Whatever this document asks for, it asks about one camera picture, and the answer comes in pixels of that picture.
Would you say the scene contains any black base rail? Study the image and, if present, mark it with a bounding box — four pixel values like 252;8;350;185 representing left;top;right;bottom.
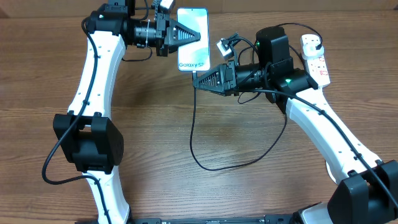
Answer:
74;213;296;224

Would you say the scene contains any blue screen smartphone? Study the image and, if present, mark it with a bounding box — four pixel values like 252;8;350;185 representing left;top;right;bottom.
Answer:
177;7;210;72

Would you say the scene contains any brown cardboard backdrop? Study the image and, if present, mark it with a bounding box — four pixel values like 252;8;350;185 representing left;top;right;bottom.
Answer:
1;0;397;19

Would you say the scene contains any white charger plug adapter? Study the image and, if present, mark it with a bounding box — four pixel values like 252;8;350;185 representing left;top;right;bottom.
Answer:
302;43;325;60

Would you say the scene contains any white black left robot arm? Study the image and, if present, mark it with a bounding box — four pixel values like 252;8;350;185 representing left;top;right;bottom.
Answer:
53;0;201;223

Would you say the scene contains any white power strip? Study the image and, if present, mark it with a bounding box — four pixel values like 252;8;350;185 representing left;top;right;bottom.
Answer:
300;34;330;88

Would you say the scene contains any black charger cable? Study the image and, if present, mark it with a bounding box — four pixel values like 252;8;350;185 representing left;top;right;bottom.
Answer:
189;22;324;172

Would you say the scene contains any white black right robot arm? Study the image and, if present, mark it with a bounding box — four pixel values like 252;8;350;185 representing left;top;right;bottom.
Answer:
193;61;397;223

